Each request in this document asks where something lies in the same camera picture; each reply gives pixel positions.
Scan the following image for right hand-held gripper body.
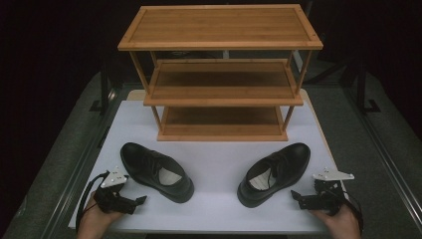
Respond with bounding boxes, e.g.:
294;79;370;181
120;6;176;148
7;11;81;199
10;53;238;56
299;167;355;217

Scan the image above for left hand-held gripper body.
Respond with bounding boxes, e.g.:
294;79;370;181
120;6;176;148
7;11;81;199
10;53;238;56
94;165;137;215

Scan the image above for black leather shoe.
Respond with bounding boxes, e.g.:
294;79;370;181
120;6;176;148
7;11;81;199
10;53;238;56
119;141;195;204
236;142;312;209

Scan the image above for wooden three-tier shoe rack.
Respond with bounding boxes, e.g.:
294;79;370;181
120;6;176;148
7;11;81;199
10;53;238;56
116;3;324;142

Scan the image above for person's right hand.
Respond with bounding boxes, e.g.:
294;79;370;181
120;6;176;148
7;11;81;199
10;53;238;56
312;204;363;239

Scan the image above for person's left hand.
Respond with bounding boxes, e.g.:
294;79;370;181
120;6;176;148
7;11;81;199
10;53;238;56
77;192;124;239

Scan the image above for white table cover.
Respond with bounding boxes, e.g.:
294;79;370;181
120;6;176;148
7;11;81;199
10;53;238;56
68;99;364;235

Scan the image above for black metal stand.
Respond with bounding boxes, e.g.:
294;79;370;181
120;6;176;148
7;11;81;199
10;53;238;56
89;59;117;116
353;63;382;116

